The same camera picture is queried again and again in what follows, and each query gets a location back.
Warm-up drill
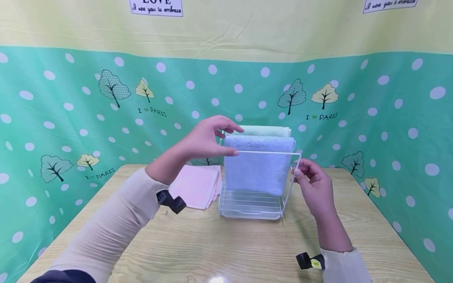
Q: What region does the folded pink towel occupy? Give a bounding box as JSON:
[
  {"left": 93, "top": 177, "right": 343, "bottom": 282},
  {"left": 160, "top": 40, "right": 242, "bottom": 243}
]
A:
[{"left": 169, "top": 165, "right": 223, "bottom": 210}]

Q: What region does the person's right hand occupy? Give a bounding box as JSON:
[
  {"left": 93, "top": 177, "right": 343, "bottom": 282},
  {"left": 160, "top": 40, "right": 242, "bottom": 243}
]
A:
[{"left": 291, "top": 158, "right": 336, "bottom": 218}]

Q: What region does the person's left forearm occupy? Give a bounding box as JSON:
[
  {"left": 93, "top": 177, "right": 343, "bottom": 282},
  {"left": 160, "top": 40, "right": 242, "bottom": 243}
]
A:
[{"left": 46, "top": 149, "right": 186, "bottom": 283}]

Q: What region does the white wire rack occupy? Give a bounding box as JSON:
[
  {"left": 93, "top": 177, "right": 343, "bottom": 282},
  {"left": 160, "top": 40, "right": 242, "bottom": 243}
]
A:
[{"left": 218, "top": 135, "right": 302, "bottom": 220}]

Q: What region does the person's left hand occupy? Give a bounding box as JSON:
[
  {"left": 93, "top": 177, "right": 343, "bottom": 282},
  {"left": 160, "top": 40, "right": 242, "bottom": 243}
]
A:
[{"left": 176, "top": 115, "right": 245, "bottom": 163}]

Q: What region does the person's right forearm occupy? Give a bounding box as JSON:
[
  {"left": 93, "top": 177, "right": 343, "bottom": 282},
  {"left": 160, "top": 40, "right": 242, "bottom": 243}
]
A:
[{"left": 311, "top": 204, "right": 373, "bottom": 283}]

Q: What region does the light blue towel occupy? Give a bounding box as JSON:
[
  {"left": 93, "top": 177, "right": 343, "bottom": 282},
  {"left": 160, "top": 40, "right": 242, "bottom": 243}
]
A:
[{"left": 223, "top": 135, "right": 296, "bottom": 197}]

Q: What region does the light green towel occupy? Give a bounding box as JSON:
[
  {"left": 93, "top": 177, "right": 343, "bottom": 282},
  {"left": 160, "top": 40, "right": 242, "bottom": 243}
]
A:
[{"left": 233, "top": 125, "right": 292, "bottom": 138}]

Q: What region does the black wrist band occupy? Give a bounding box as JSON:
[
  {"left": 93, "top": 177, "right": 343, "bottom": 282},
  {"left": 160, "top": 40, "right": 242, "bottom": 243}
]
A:
[
  {"left": 296, "top": 252, "right": 326, "bottom": 271},
  {"left": 156, "top": 190, "right": 187, "bottom": 215}
]

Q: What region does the person's body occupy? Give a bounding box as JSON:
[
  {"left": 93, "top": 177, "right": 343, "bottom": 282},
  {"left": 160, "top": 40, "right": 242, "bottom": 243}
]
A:
[{"left": 31, "top": 269, "right": 97, "bottom": 283}]

